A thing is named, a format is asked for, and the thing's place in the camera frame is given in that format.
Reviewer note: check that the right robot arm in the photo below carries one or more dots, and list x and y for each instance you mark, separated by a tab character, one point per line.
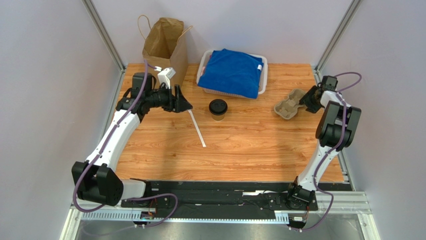
335	131

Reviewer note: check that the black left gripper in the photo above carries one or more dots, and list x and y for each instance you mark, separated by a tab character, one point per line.
178	103

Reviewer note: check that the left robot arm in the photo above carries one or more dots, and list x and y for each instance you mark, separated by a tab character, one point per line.
95	178

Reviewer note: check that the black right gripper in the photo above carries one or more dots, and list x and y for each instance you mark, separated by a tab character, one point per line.
312	100

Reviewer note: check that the white plastic basket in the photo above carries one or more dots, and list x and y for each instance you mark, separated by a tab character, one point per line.
264	76

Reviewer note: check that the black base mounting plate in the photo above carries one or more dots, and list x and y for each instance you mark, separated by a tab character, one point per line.
217	200

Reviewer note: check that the white wrapped straw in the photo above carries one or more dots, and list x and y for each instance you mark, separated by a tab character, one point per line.
197	129

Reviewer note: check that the black plastic cup lid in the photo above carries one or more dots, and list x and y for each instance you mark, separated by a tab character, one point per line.
218	107

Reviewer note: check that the brown paper coffee cup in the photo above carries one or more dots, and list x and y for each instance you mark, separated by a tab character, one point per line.
218	117

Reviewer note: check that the cardboard cup carrier tray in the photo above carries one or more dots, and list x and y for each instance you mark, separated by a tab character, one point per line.
289	107

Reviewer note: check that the aluminium frame rail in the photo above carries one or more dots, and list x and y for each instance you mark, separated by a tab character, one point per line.
342	215

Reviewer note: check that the brown paper bag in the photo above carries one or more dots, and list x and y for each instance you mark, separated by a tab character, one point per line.
166	46

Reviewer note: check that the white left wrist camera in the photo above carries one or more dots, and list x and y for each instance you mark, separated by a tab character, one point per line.
164	77

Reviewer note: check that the blue folded cloth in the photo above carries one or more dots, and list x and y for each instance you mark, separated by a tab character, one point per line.
233	71

